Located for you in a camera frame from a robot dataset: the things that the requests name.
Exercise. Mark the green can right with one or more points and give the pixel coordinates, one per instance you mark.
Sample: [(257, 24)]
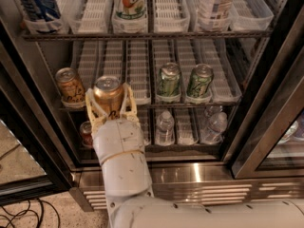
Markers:
[(200, 79)]

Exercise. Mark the wire shelf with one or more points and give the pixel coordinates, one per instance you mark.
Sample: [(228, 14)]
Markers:
[(156, 106), (146, 36)]

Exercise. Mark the stainless steel fridge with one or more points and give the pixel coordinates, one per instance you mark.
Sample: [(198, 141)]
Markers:
[(248, 71)]

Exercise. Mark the clear water bottle centre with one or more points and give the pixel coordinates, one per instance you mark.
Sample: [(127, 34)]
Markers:
[(164, 129)]

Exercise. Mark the green can left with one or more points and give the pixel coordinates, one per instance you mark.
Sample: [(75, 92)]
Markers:
[(169, 80)]

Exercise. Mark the red can front left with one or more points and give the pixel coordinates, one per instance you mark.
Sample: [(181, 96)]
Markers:
[(85, 132)]

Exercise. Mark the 7up bottle top shelf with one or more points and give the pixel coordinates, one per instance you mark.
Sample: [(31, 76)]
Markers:
[(129, 9)]

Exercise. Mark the orange can front left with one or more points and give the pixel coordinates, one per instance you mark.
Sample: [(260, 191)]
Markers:
[(70, 85)]

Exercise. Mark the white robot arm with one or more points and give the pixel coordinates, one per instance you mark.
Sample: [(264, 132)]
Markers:
[(130, 201)]

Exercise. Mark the green can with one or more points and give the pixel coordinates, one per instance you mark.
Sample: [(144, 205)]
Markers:
[(169, 80), (200, 79)]

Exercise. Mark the clear water bottle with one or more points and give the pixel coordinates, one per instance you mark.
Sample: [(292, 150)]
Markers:
[(164, 129), (211, 110), (216, 125)]

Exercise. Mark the clear water bottle rear right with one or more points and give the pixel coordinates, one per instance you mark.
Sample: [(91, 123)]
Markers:
[(211, 110)]

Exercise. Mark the middle wire shelf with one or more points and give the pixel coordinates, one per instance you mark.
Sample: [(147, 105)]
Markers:
[(156, 106)]

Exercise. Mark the white labelled bottle top shelf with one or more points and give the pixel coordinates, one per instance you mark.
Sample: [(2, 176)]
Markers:
[(214, 9)]

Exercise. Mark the orange can shelf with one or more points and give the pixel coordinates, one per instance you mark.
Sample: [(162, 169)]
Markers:
[(108, 93)]

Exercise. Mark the glass fridge door left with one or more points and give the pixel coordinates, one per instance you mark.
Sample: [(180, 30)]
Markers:
[(31, 168)]

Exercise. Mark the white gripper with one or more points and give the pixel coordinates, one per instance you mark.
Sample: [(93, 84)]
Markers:
[(118, 137)]

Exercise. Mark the top wire shelf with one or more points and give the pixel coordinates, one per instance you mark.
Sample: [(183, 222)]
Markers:
[(146, 36)]

